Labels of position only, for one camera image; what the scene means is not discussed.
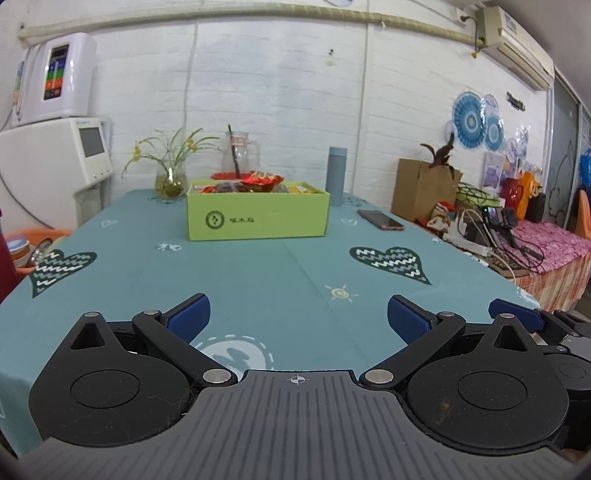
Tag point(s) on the pale purple wall picture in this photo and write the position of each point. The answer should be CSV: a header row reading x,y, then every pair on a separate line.
x,y
494,170

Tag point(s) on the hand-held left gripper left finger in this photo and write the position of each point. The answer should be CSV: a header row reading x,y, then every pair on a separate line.
x,y
189,316

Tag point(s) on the white air conditioner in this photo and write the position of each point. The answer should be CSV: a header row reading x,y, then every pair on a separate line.
x,y
508,41

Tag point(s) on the smartphone in pink case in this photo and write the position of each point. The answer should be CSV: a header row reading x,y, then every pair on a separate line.
x,y
381,219

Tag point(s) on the white water purifier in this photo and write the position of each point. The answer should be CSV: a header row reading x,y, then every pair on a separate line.
x,y
64,69

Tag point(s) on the glass pitcher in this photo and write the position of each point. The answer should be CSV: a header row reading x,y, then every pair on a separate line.
x,y
240,157

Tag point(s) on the grey blue bottle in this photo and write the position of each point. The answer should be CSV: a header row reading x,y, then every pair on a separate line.
x,y
336,175

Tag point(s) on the white appliance with screen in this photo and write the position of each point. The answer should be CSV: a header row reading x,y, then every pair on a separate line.
x,y
46,161

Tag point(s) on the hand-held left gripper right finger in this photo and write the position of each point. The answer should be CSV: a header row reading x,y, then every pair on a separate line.
x,y
408,318

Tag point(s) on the glass vase with yellow flowers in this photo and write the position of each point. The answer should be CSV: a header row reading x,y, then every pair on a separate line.
x,y
171,184

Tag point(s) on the orange plastic basin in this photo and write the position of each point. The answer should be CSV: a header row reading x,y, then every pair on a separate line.
x,y
37,233

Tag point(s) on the white power strip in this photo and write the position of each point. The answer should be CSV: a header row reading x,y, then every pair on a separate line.
x,y
466,242

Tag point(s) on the red coaster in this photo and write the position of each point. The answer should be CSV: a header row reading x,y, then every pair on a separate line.
x,y
221,176

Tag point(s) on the pale blue paper fan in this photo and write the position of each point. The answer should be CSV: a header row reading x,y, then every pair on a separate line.
x,y
491,105

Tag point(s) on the dark dried plant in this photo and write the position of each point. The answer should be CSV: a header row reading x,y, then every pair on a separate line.
x,y
441,154

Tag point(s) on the beige wall pipe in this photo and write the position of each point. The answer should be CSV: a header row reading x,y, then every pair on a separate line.
x,y
231,11

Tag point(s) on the red thermos jug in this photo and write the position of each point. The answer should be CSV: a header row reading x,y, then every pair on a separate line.
x,y
5,258

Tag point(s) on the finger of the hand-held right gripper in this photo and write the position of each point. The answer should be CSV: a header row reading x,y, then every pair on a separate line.
x,y
512,314

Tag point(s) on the brown cardboard box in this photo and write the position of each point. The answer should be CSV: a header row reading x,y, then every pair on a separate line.
x,y
415,189

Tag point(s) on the green cardboard box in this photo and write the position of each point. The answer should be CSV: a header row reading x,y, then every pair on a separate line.
x,y
277,217

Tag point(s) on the small blue paper fan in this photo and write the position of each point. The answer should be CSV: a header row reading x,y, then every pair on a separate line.
x,y
493,133

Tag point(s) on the red container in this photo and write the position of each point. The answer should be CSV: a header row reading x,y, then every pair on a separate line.
x,y
511,191

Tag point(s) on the large blue paper fan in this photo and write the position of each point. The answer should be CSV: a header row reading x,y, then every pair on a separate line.
x,y
467,120

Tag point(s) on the red and orange snack packet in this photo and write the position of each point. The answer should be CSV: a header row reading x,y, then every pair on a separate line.
x,y
263,179

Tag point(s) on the teal heart print tablecloth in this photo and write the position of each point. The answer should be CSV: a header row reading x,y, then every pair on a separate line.
x,y
231,277

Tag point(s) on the pink floral cloth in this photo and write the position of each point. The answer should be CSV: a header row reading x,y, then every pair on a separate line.
x,y
563,244

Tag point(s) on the small striped bowl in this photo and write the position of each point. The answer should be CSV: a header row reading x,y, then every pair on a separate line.
x,y
18,251

